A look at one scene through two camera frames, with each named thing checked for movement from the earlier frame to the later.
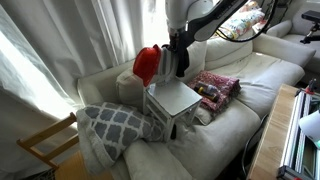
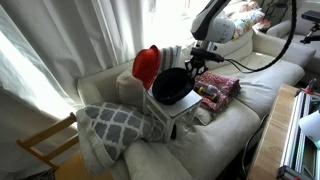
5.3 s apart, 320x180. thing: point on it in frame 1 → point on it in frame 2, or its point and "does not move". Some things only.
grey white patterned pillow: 106,129 does not move
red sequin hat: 147,62 does not move
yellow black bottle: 207,90 does not move
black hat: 181,54 → 171,84
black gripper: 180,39 → 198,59
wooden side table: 272,149 does not move
